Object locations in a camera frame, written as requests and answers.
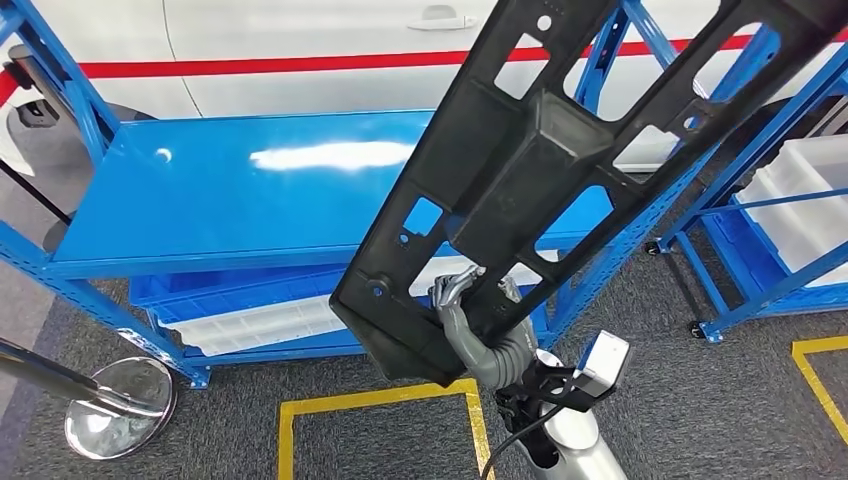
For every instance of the blue metal shelf rack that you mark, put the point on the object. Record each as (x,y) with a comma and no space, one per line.
(199,192)
(775,291)

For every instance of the white plastic crate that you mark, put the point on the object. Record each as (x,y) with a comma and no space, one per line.
(252,328)
(808,218)

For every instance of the chrome stanchion post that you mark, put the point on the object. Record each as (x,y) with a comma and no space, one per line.
(122,414)

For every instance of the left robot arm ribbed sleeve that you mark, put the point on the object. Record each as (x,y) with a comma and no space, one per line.
(513,361)

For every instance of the black stanchion post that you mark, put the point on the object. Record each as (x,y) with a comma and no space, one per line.
(40,195)

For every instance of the red barrier belt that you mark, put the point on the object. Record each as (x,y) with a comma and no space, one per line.
(265,65)

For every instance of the long black plastic frame part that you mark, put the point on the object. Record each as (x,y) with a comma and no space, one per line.
(530,152)

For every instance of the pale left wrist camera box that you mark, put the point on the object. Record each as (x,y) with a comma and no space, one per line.
(603,361)

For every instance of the yellow floor tape square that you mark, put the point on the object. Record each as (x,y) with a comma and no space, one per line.
(811,378)

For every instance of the blue plastic crate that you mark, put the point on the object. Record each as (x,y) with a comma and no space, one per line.
(742,245)
(218,291)

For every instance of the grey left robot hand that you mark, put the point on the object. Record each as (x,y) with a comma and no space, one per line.
(457,324)

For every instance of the white car body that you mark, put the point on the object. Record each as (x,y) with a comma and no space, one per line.
(265,33)

